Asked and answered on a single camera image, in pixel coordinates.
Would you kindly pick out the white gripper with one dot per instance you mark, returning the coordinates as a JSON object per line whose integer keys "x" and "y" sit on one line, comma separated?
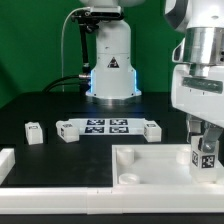
{"x": 201, "y": 97}

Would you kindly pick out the white square table top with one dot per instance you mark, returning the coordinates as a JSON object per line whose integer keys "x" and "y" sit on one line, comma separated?
{"x": 154, "y": 164}

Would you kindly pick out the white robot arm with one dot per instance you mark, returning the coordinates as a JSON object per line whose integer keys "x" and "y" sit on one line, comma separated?
{"x": 201, "y": 22}

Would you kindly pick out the white U-shaped obstacle fence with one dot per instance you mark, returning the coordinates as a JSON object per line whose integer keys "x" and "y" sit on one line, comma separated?
{"x": 117, "y": 199}

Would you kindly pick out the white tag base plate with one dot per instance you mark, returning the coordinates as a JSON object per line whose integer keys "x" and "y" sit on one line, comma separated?
{"x": 109, "y": 126}

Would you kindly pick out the black camera on stand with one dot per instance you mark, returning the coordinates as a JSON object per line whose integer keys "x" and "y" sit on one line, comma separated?
{"x": 88, "y": 20}

